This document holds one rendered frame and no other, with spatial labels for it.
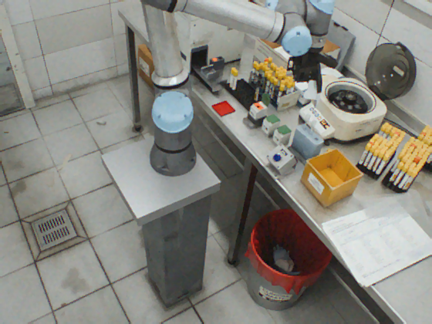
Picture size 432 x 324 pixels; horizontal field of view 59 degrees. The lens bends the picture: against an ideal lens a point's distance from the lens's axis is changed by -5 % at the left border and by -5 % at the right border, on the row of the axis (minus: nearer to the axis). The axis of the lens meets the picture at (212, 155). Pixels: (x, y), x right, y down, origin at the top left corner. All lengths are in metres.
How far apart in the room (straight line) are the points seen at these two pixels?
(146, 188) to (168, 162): 0.10
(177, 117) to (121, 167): 0.28
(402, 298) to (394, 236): 0.20
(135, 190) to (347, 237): 0.66
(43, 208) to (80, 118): 0.78
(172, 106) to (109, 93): 1.96
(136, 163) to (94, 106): 1.72
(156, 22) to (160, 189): 0.49
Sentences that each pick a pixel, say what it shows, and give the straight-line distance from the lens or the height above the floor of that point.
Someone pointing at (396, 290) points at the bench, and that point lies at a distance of 1.26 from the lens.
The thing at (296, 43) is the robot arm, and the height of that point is 1.38.
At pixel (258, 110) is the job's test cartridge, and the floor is 0.95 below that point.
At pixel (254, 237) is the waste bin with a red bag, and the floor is 0.43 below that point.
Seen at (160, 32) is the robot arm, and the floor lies 1.32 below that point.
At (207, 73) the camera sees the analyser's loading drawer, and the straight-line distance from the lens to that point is 1.64.
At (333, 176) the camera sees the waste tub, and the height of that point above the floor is 0.88.
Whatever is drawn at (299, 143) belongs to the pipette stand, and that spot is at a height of 0.93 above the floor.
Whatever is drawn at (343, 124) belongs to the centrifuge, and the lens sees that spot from 1.49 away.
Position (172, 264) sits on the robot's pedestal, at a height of 0.42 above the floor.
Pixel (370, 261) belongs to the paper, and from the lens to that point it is 1.25.
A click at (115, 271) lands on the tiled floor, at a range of 2.14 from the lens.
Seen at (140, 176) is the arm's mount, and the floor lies 0.92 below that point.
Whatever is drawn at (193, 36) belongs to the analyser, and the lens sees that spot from 1.66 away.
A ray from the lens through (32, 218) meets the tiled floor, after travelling 2.42.
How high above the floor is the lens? 1.89
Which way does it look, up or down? 47 degrees down
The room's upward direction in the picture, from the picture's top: 5 degrees clockwise
